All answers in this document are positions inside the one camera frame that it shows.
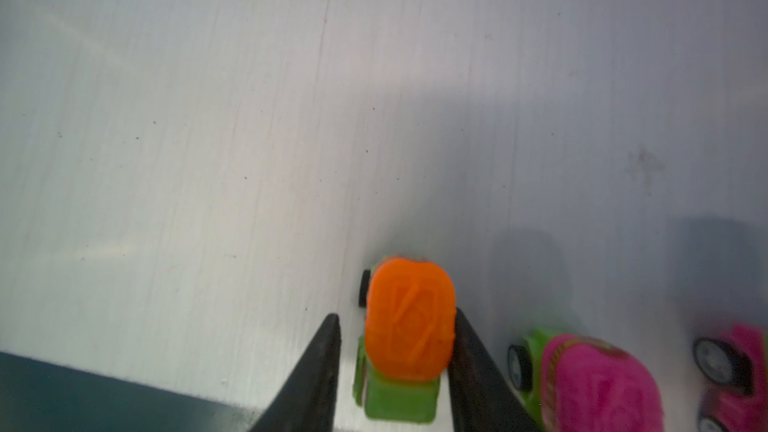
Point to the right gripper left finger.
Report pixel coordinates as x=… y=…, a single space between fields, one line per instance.
x=307 y=400

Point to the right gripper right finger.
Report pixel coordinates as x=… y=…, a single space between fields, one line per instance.
x=480 y=398

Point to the pink green toy car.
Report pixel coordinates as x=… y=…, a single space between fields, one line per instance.
x=571 y=382

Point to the orange green toy truck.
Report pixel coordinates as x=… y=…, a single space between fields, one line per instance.
x=408 y=339

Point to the pink green toy truck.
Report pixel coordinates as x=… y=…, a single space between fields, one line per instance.
x=735 y=364

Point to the white two-tier shelf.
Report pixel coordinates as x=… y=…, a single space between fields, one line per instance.
x=189 y=186

